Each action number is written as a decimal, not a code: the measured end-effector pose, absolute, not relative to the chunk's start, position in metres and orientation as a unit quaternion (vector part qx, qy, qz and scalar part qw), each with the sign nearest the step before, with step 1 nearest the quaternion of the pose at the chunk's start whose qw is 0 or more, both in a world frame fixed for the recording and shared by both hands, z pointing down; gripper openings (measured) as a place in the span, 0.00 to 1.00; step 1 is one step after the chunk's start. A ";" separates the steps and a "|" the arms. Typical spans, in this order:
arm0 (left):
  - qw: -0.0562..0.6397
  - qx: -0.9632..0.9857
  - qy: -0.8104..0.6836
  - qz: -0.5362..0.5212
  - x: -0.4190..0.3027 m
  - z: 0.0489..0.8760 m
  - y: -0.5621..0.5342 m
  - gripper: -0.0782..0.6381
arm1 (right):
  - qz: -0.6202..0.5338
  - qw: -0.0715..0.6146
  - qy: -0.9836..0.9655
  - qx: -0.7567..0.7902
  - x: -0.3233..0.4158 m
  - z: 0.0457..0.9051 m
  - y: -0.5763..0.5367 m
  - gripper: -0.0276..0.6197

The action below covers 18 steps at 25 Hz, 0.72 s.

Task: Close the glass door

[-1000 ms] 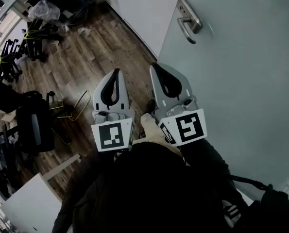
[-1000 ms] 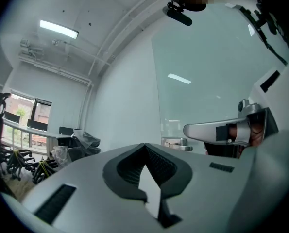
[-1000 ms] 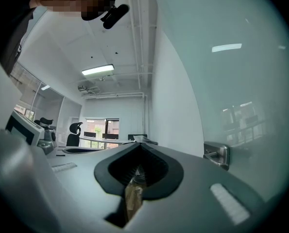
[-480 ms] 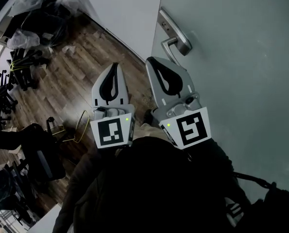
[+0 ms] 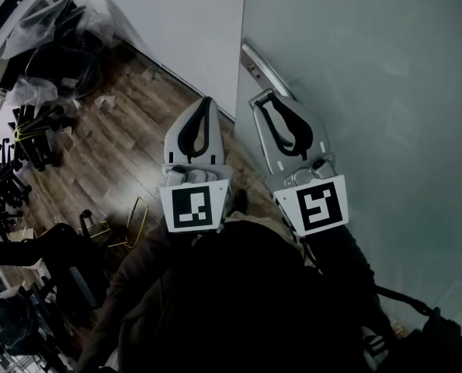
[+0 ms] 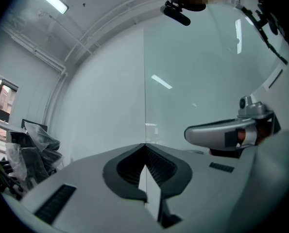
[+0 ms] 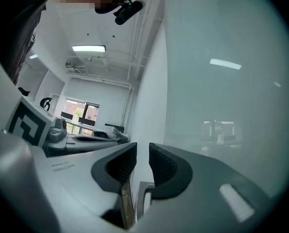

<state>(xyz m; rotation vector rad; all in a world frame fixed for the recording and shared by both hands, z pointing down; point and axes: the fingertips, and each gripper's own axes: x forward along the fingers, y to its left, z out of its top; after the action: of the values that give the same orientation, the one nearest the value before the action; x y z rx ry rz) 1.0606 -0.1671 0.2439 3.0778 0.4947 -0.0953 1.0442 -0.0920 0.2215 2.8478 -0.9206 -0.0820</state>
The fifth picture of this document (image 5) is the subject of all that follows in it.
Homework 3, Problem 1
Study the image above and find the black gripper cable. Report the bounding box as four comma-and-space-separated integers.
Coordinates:
287, 218, 325, 275

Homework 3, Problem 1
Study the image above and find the silver door lever handle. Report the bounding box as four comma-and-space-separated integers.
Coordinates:
240, 44, 297, 110

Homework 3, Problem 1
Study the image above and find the pile of black chair bases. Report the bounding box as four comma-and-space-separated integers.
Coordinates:
0, 103, 77, 245

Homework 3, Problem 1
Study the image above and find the person's right forearm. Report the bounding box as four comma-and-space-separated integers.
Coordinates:
302, 223, 377, 298

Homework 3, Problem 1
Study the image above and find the yellow metal chair frame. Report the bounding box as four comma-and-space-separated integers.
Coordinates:
78, 196, 151, 250

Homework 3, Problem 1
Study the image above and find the black waist pack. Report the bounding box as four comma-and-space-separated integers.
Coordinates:
373, 285, 462, 373

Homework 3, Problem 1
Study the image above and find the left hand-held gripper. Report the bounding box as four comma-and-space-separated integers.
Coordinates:
159, 96, 232, 235

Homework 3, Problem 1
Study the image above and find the person's left forearm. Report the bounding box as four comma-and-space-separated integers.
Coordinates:
109, 223, 185, 310

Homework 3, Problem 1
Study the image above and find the person's black shoe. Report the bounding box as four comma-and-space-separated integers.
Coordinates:
229, 188, 250, 216

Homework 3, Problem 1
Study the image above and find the plastic-wrapped black office chair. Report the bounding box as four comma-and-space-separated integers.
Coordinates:
0, 285, 45, 359
3, 0, 117, 103

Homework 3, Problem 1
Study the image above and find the person's dark-clothed torso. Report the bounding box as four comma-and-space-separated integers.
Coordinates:
75, 215, 394, 373

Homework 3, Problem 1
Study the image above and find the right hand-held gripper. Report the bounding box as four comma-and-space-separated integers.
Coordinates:
252, 93, 350, 238

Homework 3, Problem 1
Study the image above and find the frosted glass door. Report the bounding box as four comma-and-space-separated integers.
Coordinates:
234, 0, 462, 349

